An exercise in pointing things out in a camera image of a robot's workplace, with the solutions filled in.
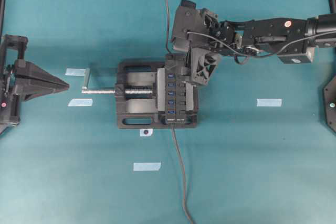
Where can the blue tape strip middle left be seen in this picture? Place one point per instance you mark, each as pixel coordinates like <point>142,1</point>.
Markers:
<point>80,102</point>

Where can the blue tape strip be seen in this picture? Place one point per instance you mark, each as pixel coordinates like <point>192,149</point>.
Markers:
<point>269,102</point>
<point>146,167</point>
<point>80,102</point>
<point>75,72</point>

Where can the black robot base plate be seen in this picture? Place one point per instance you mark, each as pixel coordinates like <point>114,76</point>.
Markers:
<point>329,103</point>

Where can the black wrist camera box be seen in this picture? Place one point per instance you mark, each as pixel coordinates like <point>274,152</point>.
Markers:
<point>187,18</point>

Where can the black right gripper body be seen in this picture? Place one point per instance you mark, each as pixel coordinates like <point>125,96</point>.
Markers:
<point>214,35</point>

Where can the blue tape strip right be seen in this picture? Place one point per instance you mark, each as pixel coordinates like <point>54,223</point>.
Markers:
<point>269,102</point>

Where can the blue tape strip upper left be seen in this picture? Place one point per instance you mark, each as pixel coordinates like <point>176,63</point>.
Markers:
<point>75,72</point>

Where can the small black red sticker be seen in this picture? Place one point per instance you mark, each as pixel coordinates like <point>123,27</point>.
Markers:
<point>146,132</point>

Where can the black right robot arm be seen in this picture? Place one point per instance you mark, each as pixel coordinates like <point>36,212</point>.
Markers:
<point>291,40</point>

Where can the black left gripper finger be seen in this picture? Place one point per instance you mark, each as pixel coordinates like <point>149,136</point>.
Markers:
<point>32,81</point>

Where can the black bench vise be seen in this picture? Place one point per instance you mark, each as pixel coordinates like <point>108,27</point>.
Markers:
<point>139,93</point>

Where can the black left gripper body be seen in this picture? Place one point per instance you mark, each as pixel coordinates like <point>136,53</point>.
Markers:
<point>10,102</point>

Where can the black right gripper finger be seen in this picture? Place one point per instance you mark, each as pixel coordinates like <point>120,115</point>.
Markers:
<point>203,65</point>

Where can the blue tape strip bottom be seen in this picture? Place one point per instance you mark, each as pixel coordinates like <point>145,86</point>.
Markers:
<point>146,167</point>

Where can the black multiport USB hub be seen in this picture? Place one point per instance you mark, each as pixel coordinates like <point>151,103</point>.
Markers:
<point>175,98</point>

